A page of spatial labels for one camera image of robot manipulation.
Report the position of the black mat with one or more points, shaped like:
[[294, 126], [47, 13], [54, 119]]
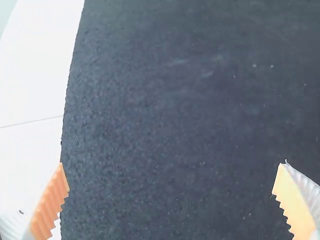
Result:
[[175, 112]]

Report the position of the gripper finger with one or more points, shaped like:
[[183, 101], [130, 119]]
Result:
[[297, 200], [47, 205]]

